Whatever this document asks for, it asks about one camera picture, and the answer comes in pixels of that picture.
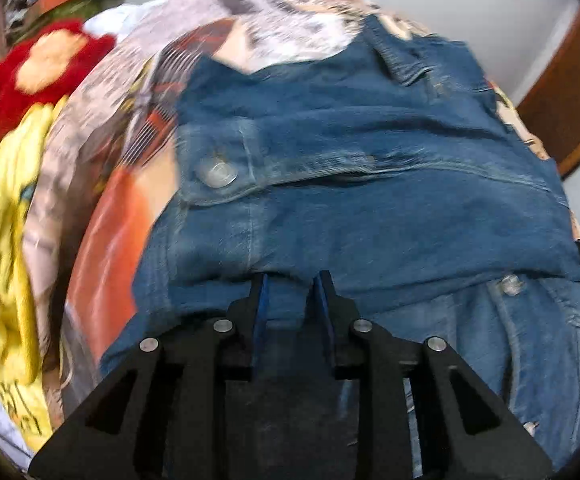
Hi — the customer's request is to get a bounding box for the red plush toy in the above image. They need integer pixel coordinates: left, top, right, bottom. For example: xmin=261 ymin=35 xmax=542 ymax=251
xmin=0 ymin=18 xmax=116 ymax=140

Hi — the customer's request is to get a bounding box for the blue denim vest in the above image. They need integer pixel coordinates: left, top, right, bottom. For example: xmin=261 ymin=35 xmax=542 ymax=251
xmin=100 ymin=16 xmax=580 ymax=466

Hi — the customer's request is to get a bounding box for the yellow garment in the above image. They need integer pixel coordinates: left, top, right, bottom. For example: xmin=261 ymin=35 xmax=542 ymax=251
xmin=0 ymin=98 xmax=67 ymax=452

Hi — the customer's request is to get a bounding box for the white garment on bed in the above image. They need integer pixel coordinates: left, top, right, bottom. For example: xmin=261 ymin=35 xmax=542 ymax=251
xmin=82 ymin=0 xmax=176 ymax=44

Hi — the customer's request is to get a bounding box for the printed newspaper pattern bedspread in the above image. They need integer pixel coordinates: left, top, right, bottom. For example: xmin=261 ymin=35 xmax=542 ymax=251
xmin=22 ymin=0 xmax=580 ymax=421

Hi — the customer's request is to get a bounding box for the wooden wardrobe with cabinets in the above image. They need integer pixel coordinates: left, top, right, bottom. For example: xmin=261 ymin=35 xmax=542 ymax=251
xmin=518 ymin=10 xmax=580 ymax=177

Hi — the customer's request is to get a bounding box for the green patterned storage box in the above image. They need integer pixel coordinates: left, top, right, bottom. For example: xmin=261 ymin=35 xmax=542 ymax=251
xmin=5 ymin=0 xmax=103 ymax=47

